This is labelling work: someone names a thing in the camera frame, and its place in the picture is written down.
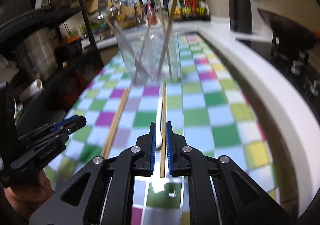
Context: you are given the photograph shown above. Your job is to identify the black gas stove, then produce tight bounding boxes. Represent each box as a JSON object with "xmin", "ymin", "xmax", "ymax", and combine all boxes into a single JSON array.
[{"xmin": 236, "ymin": 38, "xmax": 319, "ymax": 119}]

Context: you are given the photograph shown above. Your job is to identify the person's left hand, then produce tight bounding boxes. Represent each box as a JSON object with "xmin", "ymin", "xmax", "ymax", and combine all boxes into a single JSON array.
[{"xmin": 4, "ymin": 170, "xmax": 55, "ymax": 220}]

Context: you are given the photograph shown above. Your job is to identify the chrome sink faucet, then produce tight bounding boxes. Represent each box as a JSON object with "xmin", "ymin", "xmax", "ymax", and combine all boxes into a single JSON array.
[{"xmin": 118, "ymin": 0, "xmax": 136, "ymax": 16}]

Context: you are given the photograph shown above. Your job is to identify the wooden chopstick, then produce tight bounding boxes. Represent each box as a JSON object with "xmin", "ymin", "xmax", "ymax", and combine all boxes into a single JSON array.
[
  {"xmin": 160, "ymin": 83, "xmax": 167, "ymax": 178},
  {"xmin": 102, "ymin": 87, "xmax": 131, "ymax": 159}
]

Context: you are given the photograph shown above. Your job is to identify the metal fork in holder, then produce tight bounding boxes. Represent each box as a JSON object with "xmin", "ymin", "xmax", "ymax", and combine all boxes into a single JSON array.
[{"xmin": 114, "ymin": 20, "xmax": 150, "ymax": 77}]

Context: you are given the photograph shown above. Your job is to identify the clear plastic utensil holder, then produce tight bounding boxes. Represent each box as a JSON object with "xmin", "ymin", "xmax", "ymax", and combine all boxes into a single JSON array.
[{"xmin": 117, "ymin": 26, "xmax": 181, "ymax": 86}]

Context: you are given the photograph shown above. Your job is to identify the black electric kettle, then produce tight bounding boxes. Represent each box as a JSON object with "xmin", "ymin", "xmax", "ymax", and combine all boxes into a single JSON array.
[{"xmin": 229, "ymin": 0, "xmax": 253, "ymax": 35}]

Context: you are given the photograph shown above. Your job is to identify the black spice rack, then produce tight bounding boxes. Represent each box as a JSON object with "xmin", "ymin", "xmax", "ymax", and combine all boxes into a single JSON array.
[{"xmin": 167, "ymin": 0, "xmax": 211, "ymax": 22}]

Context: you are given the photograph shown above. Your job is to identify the black wok wooden handle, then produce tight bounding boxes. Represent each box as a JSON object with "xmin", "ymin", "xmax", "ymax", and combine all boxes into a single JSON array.
[{"xmin": 257, "ymin": 9, "xmax": 317, "ymax": 50}]

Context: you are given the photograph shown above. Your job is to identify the red dish soap bottle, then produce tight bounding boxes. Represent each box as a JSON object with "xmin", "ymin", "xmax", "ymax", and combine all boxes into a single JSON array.
[{"xmin": 146, "ymin": 3, "xmax": 157, "ymax": 26}]

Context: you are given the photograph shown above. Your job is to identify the checkered table mat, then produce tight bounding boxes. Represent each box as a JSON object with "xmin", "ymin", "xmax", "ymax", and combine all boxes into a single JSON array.
[{"xmin": 43, "ymin": 33, "xmax": 281, "ymax": 225}]

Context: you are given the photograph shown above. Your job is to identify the white paper roll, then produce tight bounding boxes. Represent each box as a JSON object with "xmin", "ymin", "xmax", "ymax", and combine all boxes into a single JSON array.
[{"xmin": 19, "ymin": 78, "xmax": 43, "ymax": 102}]

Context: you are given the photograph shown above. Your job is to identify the black shelf rack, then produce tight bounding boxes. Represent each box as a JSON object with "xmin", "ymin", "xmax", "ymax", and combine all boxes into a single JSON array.
[{"xmin": 1, "ymin": 0, "xmax": 104, "ymax": 136}]

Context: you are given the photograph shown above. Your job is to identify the white ceramic spoon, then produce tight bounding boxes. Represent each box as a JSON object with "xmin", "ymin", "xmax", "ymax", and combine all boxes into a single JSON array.
[{"xmin": 156, "ymin": 84, "xmax": 163, "ymax": 150}]

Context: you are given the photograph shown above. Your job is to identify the yellow cooking oil bottle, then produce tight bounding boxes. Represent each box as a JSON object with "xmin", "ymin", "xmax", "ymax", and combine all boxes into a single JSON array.
[{"xmin": 168, "ymin": 0, "xmax": 182, "ymax": 19}]

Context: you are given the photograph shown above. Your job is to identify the stainless steel pot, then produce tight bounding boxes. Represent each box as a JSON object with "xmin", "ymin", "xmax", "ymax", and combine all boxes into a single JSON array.
[{"xmin": 16, "ymin": 28, "xmax": 57, "ymax": 81}]

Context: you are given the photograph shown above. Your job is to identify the orange lidded black pot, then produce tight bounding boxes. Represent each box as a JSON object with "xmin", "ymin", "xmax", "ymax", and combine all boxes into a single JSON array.
[{"xmin": 54, "ymin": 37, "xmax": 82, "ymax": 67}]

